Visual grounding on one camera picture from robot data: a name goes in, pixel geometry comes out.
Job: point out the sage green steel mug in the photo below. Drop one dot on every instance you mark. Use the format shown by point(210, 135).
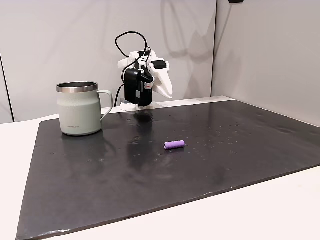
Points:
point(78, 112)

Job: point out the purple pen grip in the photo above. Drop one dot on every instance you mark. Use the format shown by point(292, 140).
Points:
point(174, 145)

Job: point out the black wall-mounted object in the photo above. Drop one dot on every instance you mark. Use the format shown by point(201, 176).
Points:
point(236, 1)

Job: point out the grey plug connector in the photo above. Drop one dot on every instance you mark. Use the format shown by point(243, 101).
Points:
point(123, 100)

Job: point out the black camera box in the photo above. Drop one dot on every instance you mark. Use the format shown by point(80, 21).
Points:
point(132, 86)

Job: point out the black table mat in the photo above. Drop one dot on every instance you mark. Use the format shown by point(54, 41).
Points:
point(160, 172)

